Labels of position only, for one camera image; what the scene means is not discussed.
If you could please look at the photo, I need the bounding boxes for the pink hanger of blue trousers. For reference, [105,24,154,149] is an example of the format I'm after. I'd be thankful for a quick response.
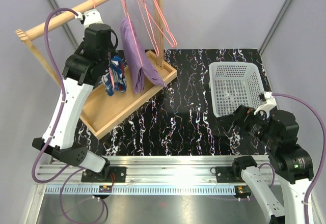
[91,0,116,87]

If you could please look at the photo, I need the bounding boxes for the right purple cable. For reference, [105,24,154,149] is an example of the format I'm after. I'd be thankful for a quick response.
[259,93,322,224]

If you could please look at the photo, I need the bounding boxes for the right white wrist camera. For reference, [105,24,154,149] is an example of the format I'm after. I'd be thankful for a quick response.
[254,92,277,118]

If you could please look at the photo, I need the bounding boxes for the blue patterned trousers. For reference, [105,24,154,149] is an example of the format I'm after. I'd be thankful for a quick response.
[101,55,127,96]

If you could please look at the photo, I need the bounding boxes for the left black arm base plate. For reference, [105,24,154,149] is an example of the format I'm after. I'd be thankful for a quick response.
[81,166,127,183]

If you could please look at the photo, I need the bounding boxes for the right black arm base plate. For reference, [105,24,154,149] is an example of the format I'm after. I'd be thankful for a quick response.
[210,166,244,183]

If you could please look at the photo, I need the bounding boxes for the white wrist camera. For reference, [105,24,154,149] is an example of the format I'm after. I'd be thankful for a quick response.
[254,92,277,118]
[75,8,103,29]

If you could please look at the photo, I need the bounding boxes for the empty pink hanger front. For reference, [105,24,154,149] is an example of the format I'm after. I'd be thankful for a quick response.
[137,0,178,53]

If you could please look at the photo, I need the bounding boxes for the aluminium mounting rail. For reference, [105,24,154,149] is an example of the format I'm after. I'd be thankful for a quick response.
[36,155,273,186]

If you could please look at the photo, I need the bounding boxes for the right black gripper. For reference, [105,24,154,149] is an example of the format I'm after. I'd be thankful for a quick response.
[216,104,279,148]

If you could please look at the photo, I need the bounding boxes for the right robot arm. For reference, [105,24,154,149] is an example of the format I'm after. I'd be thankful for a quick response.
[231,105,314,223]

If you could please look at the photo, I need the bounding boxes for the white plastic basket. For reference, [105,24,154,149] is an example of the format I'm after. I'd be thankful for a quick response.
[209,62,264,117]

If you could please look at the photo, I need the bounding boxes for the empty pink hanger back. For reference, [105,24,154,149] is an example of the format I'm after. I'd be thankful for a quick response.
[137,0,164,57]

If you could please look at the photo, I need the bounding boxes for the purple trousers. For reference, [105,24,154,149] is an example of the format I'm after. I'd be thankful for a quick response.
[120,17,165,93]

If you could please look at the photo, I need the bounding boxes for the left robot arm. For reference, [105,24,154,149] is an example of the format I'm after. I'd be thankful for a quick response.
[32,23,115,182]

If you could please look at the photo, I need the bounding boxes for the black marble pattern mat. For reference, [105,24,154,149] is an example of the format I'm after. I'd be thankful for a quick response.
[74,49,271,156]

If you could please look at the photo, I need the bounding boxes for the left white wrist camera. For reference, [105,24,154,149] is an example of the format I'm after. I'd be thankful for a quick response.
[75,8,103,29]

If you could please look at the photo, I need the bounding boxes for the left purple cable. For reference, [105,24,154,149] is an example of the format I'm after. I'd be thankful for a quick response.
[32,8,107,223]

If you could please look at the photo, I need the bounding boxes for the empty pink hanger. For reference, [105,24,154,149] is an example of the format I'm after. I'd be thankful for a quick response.
[137,0,164,57]
[137,0,178,53]

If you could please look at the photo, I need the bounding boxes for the pink hanger of purple trousers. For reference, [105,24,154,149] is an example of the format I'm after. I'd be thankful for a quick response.
[120,0,143,72]

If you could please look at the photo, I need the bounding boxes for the white slotted cable duct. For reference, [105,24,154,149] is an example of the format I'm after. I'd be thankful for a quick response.
[45,184,235,195]

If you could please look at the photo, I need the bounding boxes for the purple cable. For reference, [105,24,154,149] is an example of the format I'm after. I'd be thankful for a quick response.
[259,93,322,224]
[32,8,107,223]

